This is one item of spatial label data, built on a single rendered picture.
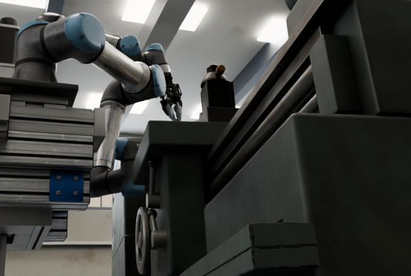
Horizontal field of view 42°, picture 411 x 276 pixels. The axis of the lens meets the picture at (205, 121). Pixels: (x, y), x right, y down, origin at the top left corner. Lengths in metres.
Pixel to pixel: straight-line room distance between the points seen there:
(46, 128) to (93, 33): 0.31
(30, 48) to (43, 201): 0.45
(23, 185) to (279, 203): 1.01
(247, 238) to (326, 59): 0.25
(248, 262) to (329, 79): 0.25
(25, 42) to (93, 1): 6.66
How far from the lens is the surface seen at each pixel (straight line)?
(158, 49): 2.28
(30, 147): 1.48
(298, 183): 0.54
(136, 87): 1.85
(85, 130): 1.52
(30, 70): 1.58
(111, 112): 1.90
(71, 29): 1.56
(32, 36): 1.64
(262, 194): 0.64
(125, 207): 2.05
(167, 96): 2.18
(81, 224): 12.03
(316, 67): 0.68
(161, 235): 1.15
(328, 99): 0.64
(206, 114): 1.34
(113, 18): 8.62
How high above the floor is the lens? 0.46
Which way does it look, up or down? 23 degrees up
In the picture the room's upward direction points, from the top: 5 degrees counter-clockwise
